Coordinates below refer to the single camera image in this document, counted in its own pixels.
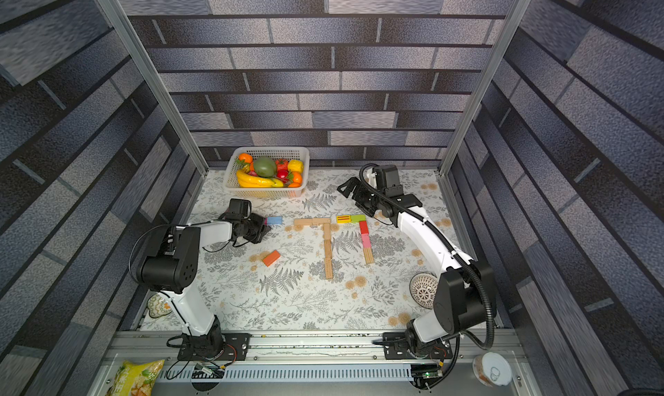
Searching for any orange block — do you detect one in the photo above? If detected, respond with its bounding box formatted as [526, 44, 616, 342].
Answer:
[262, 251, 281, 267]

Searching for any pink block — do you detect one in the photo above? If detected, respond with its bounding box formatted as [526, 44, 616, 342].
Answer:
[361, 234, 372, 250]

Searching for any natural wood block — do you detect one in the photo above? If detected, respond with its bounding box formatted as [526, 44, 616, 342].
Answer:
[324, 259, 334, 279]
[294, 218, 314, 227]
[312, 218, 330, 226]

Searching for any wood block marked 71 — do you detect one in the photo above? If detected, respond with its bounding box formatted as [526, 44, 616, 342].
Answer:
[323, 240, 332, 260]

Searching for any yellow block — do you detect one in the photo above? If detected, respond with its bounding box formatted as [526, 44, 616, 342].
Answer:
[335, 215, 352, 224]

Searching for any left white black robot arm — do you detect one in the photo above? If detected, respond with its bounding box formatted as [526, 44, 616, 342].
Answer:
[128, 198, 270, 361]

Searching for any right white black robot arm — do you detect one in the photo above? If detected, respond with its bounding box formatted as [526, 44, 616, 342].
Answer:
[337, 164, 496, 357]

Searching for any yellow toy banana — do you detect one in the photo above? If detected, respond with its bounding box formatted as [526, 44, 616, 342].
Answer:
[236, 171, 285, 188]

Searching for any white plastic basket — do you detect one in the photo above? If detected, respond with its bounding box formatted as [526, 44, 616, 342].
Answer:
[224, 146, 310, 199]

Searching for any green toy mango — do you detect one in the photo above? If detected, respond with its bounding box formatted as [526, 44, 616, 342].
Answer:
[252, 157, 277, 178]

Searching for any orange toy fruit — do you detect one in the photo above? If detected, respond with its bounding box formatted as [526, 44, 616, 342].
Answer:
[238, 153, 253, 165]

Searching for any yellow toy pepper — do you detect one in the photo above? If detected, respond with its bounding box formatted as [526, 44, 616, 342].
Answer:
[288, 160, 304, 173]

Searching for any white perforated bowl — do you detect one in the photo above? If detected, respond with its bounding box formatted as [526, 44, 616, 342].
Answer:
[409, 273, 439, 310]

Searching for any patterned ceramic bowl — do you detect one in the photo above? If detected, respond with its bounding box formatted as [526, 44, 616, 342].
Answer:
[146, 293, 173, 319]

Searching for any green snack bag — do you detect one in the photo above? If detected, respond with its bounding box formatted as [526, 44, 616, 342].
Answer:
[105, 360, 164, 396]

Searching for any white lidded cup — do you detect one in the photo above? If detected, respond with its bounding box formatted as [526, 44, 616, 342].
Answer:
[472, 352, 513, 387]

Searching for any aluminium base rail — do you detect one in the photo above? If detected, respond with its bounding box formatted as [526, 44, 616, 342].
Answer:
[87, 329, 535, 396]

